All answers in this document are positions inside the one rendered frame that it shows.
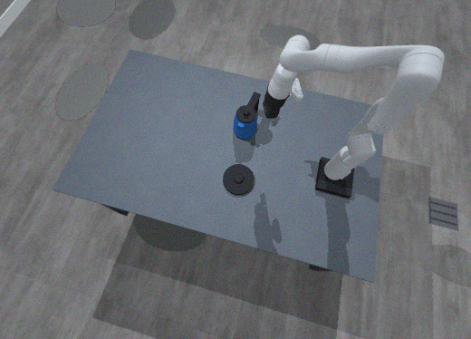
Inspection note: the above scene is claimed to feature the dark grey round disc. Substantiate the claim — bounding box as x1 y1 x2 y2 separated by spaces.
223 164 255 195

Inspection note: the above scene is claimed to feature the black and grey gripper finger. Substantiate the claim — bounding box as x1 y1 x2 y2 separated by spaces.
268 116 281 126

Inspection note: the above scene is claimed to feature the blue and black kettle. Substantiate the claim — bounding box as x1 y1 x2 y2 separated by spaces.
234 92 261 140

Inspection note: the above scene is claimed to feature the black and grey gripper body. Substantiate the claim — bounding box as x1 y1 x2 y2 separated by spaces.
263 78 303 119

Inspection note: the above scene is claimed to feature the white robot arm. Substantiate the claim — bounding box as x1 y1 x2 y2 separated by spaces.
273 35 445 180

